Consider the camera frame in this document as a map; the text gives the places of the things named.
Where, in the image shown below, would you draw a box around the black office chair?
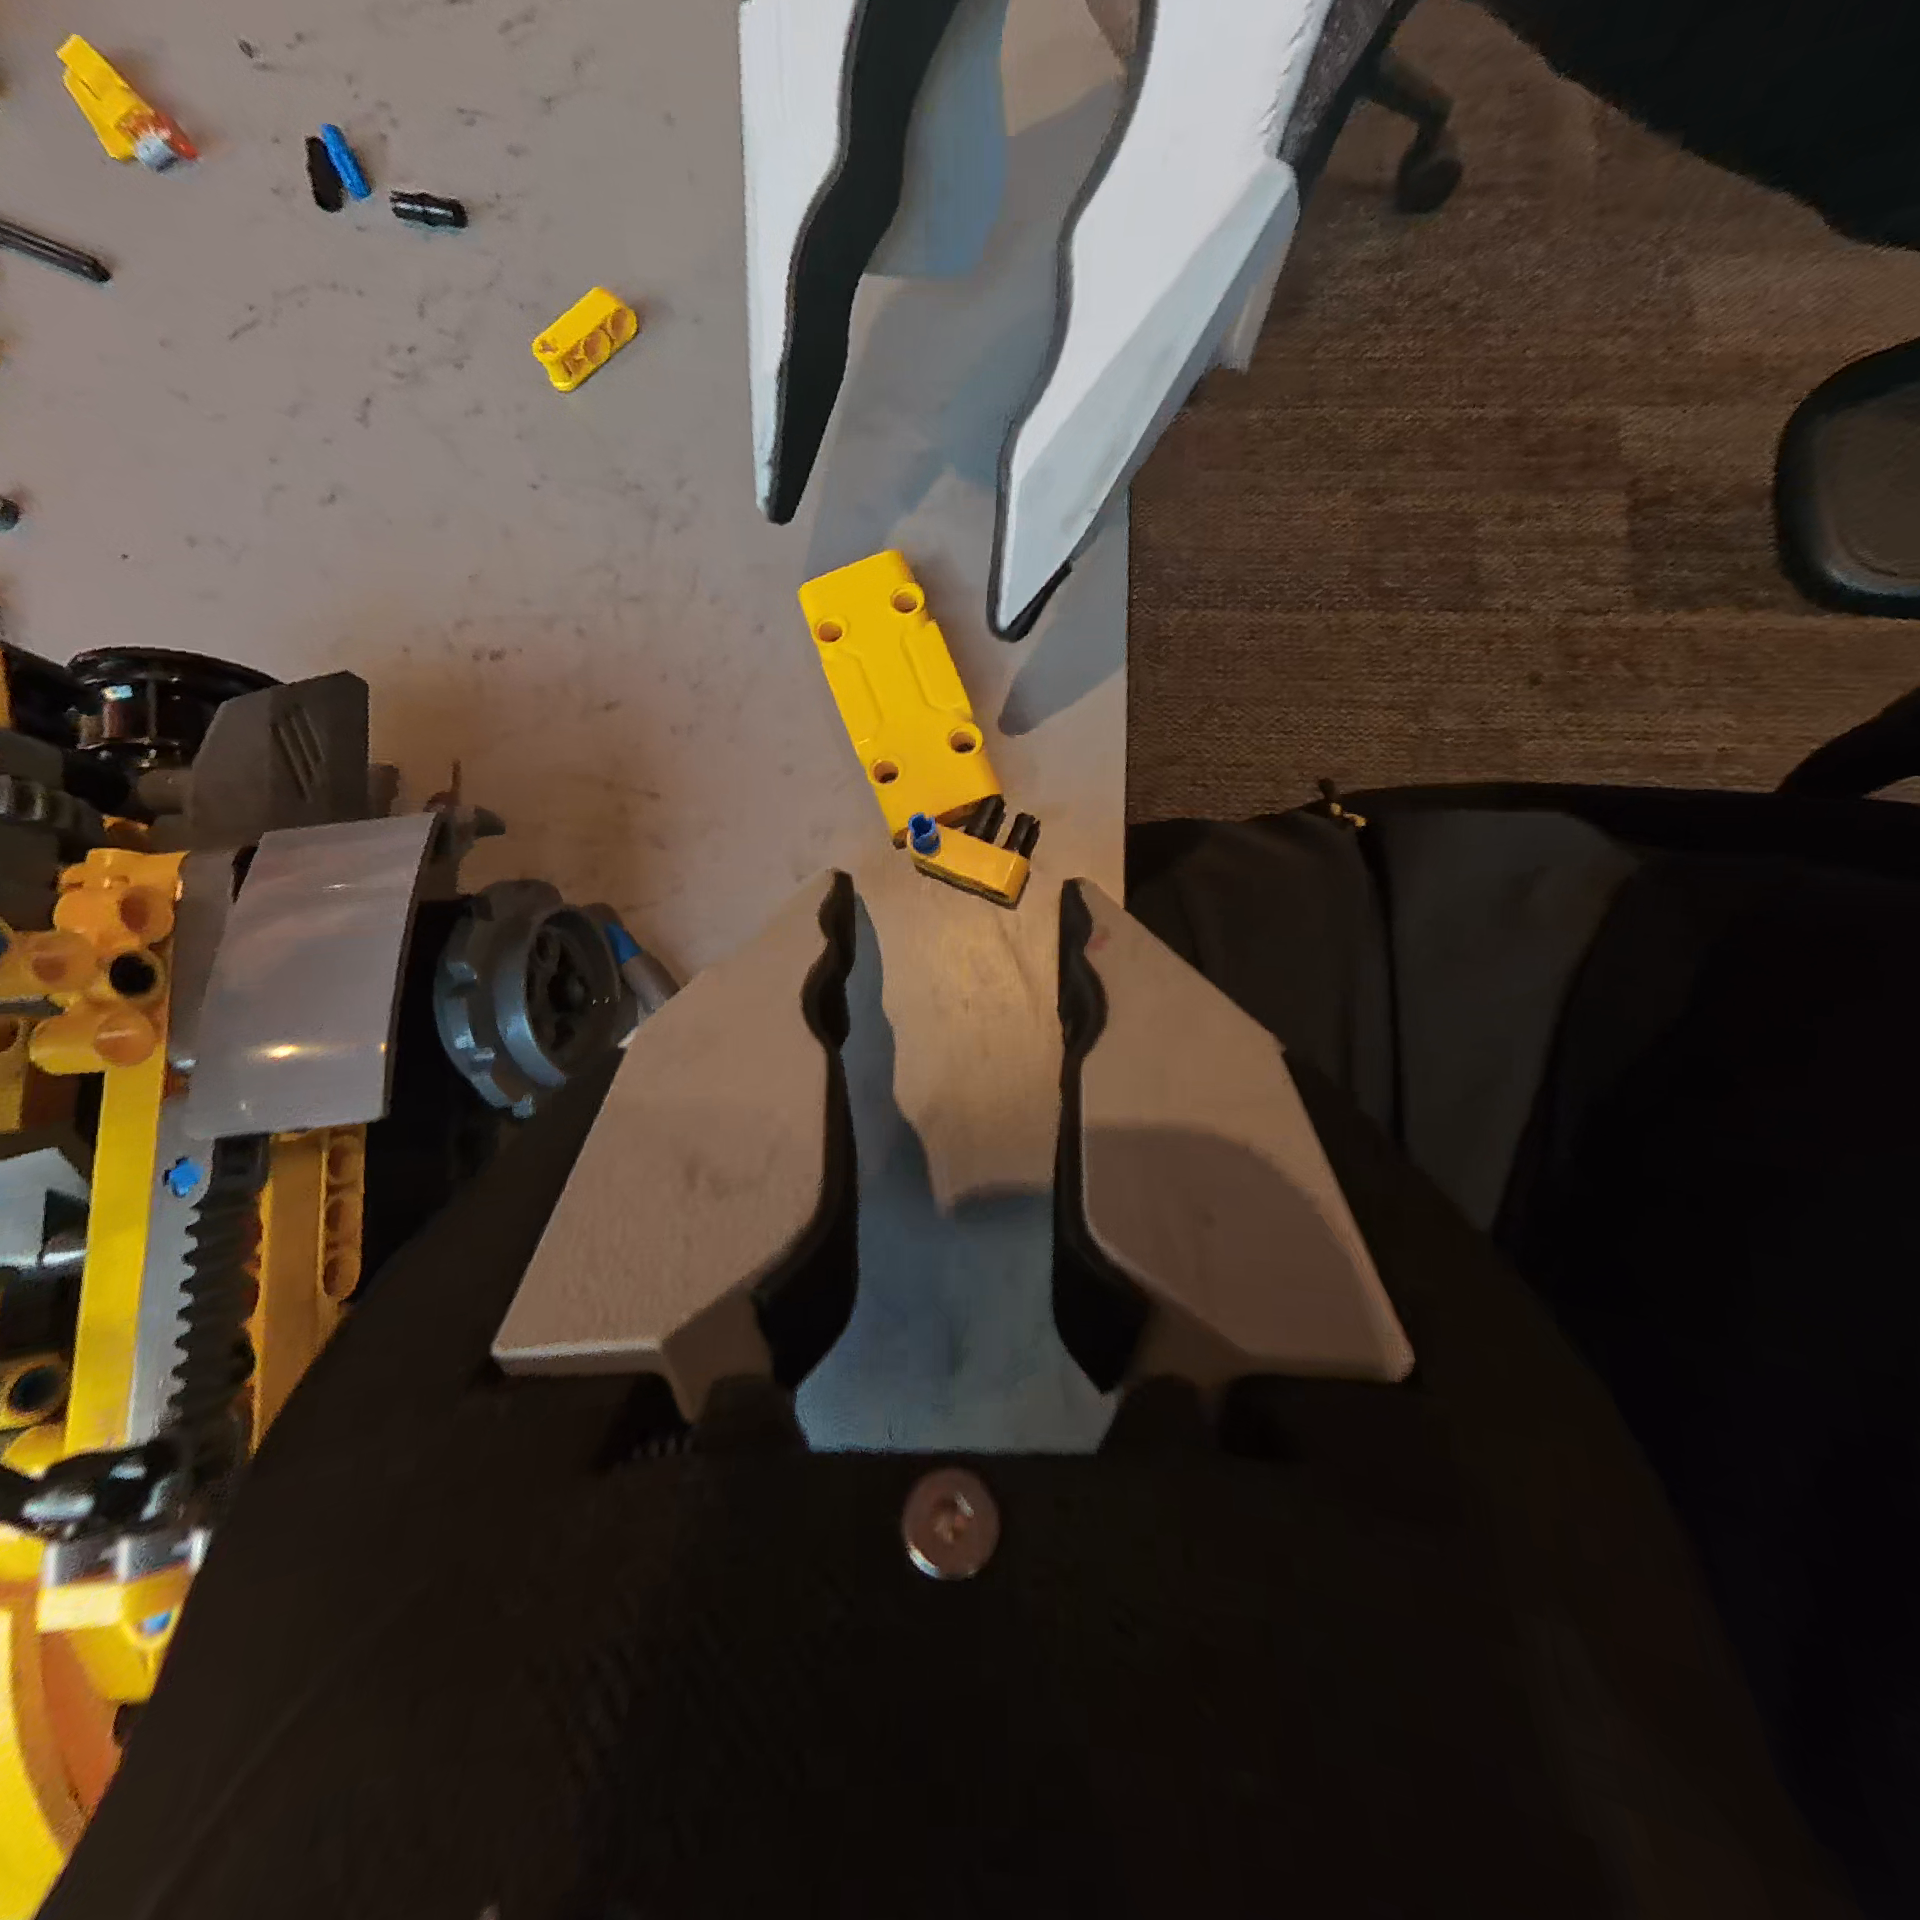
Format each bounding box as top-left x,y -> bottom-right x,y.
1358,54 -> 1464,215

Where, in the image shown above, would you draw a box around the black brick axle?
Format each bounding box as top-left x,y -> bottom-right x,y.
0,219 -> 114,289

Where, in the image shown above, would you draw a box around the cluster of small brick pins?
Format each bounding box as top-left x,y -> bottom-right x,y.
303,124 -> 471,232

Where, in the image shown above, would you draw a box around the yellow rectangular brick panel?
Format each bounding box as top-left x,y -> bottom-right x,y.
795,549 -> 1005,834

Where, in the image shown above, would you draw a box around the grey axle blue tips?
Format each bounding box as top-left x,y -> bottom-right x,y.
605,920 -> 681,1023

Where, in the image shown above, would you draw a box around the grey desk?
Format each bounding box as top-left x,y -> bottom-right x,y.
0,0 -> 1134,1920

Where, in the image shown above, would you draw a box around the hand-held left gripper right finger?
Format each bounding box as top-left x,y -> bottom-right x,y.
1050,878 -> 1418,1397

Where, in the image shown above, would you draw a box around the short yellow brick beam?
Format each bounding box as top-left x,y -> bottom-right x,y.
912,834 -> 1036,909
532,285 -> 640,397

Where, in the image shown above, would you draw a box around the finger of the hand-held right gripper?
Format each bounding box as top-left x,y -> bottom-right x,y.
738,0 -> 963,525
986,0 -> 1336,642

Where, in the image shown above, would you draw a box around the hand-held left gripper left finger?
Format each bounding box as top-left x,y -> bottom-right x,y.
492,870 -> 863,1420

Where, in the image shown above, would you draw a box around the yellow grey brick vehicle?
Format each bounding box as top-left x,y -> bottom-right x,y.
0,648 -> 681,1906

